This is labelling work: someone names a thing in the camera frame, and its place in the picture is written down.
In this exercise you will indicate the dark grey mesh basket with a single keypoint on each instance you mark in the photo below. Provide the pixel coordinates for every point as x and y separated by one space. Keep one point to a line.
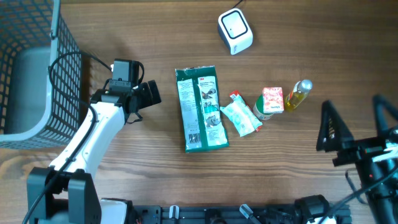
38 52

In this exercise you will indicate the green 3M sponge packet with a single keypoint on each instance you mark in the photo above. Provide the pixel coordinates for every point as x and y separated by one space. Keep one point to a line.
198 93

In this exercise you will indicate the pink Kleenex tissue pack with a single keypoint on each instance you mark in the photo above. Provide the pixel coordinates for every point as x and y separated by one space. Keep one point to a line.
273 101

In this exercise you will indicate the green lid small jar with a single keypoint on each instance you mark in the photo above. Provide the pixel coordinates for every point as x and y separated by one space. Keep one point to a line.
258 110

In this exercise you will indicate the white barcode scanner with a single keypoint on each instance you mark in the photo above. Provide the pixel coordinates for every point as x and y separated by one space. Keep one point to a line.
235 31

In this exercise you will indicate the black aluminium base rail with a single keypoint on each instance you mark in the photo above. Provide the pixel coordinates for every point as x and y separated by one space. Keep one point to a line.
298 212

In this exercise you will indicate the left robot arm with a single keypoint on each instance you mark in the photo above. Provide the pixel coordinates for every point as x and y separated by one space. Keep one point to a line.
64 192

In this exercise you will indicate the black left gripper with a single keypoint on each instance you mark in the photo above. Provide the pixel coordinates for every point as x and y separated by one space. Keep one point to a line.
148 100

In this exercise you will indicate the red coffee stick sachet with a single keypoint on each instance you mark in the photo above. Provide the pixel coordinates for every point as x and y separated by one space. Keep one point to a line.
234 94

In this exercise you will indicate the yellow oil bottle silver cap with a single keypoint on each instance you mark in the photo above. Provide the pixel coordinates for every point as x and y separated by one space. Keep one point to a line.
300 91

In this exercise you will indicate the pale green wipes sachet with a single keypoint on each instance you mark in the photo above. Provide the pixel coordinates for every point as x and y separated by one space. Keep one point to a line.
241 116

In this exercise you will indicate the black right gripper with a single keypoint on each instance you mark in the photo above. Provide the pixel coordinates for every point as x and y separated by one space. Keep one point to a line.
338 134

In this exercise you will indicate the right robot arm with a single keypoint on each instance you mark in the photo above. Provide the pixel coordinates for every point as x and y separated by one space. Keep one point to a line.
378 183

